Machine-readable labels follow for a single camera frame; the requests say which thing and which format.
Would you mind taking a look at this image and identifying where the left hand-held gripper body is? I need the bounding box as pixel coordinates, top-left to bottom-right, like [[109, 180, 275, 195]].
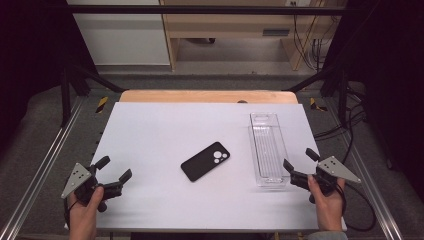
[[60, 162, 124, 213]]

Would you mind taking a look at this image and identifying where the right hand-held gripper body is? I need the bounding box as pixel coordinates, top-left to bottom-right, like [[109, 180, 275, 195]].
[[289, 155, 362, 205]]

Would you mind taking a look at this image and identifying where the clear plastic box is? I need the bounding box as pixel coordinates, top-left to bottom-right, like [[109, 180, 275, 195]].
[[248, 112, 292, 190]]

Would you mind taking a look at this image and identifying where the black phone case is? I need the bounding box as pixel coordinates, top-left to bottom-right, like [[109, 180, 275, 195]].
[[180, 141, 231, 183]]

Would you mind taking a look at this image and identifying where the person's left hand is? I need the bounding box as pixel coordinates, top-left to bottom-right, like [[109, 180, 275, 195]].
[[68, 186, 105, 240]]

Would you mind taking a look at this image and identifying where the person's right hand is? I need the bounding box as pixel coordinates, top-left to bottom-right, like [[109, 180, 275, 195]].
[[307, 175, 347, 232]]

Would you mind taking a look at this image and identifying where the yellow black tape strip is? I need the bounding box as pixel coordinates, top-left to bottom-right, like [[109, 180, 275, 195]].
[[95, 96, 110, 115], [309, 97, 329, 113]]

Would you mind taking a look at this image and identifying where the white table sheet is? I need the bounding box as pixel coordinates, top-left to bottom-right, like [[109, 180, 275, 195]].
[[64, 101, 348, 233]]

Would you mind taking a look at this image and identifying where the black curtain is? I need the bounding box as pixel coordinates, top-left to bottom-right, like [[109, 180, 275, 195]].
[[324, 0, 424, 201], [0, 0, 98, 158]]

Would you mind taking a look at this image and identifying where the white cabinet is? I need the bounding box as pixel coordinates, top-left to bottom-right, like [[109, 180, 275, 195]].
[[66, 0, 171, 67]]

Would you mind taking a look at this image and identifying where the grey desk label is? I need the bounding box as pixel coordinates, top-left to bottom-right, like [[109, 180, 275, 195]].
[[262, 28, 291, 37]]

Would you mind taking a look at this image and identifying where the light wooden desk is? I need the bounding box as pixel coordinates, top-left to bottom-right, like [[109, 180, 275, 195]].
[[159, 0, 348, 72]]

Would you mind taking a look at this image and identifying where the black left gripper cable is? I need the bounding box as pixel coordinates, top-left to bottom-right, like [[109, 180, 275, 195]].
[[63, 198, 81, 231]]

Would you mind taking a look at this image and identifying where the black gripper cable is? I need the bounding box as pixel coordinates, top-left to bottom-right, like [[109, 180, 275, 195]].
[[336, 181, 378, 233], [63, 198, 81, 231]]

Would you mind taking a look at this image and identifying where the aluminium floor rail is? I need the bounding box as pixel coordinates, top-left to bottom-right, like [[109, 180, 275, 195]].
[[324, 99, 405, 240], [0, 96, 86, 240]]

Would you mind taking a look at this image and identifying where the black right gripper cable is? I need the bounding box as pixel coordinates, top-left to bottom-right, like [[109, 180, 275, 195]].
[[336, 181, 378, 233]]

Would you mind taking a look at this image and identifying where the black metal frame stand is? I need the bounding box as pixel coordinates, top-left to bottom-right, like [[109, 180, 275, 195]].
[[59, 63, 126, 128], [285, 63, 350, 126]]

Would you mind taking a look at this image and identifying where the bundle of hanging cables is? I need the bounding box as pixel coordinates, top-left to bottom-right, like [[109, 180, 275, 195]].
[[292, 2, 327, 72]]

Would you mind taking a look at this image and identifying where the black horizontal frame bar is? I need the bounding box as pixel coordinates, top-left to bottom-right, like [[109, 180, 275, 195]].
[[63, 4, 361, 16]]

